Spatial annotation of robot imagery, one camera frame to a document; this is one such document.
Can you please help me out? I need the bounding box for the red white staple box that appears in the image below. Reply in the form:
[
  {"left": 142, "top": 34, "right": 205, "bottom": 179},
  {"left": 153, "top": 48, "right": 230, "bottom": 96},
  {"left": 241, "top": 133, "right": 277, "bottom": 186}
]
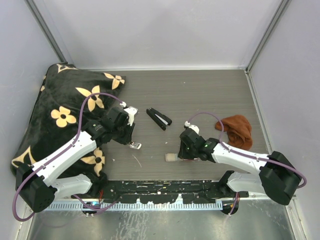
[{"left": 165, "top": 153, "right": 184, "bottom": 162}]

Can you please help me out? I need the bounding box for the black stapler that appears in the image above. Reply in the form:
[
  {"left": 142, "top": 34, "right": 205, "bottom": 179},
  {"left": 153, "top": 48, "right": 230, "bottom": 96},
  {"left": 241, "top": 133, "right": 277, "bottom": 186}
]
[{"left": 146, "top": 107, "right": 173, "bottom": 131}]

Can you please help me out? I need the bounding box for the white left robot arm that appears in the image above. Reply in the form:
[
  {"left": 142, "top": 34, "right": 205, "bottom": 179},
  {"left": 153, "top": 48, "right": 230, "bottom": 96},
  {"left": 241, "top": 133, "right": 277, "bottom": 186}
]
[{"left": 15, "top": 106, "right": 138, "bottom": 213}]

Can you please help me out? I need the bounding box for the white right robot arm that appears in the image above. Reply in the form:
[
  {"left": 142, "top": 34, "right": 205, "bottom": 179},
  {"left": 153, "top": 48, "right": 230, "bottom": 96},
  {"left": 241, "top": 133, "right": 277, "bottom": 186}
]
[{"left": 178, "top": 121, "right": 303, "bottom": 206}]

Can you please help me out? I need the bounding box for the orange brown cloth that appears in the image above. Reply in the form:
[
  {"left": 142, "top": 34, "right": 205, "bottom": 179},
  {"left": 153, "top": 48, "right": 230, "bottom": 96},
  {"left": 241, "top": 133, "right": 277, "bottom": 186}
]
[{"left": 221, "top": 114, "right": 253, "bottom": 151}]

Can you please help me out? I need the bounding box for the black floral cushion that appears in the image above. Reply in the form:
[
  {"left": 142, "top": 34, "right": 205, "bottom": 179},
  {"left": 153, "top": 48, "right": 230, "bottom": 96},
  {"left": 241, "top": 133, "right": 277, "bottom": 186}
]
[{"left": 11, "top": 63, "right": 126, "bottom": 189}]

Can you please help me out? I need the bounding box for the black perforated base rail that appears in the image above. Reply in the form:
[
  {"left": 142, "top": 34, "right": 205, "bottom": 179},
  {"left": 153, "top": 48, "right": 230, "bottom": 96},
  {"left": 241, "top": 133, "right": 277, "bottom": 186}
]
[{"left": 78, "top": 180, "right": 236, "bottom": 204}]

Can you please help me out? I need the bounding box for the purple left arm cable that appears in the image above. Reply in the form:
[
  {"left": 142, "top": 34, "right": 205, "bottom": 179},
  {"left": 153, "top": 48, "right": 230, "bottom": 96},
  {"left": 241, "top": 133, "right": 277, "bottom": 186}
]
[{"left": 12, "top": 92, "right": 127, "bottom": 222}]

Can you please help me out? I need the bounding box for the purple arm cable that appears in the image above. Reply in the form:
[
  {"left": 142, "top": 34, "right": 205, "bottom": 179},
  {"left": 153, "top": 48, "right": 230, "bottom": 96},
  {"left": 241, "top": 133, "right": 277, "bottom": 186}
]
[
  {"left": 185, "top": 112, "right": 308, "bottom": 188},
  {"left": 12, "top": 92, "right": 127, "bottom": 222}
]

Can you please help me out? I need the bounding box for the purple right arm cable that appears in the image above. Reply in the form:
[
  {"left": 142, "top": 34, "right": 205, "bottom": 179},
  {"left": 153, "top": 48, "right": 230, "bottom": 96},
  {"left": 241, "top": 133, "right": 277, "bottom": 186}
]
[{"left": 185, "top": 112, "right": 308, "bottom": 188}]

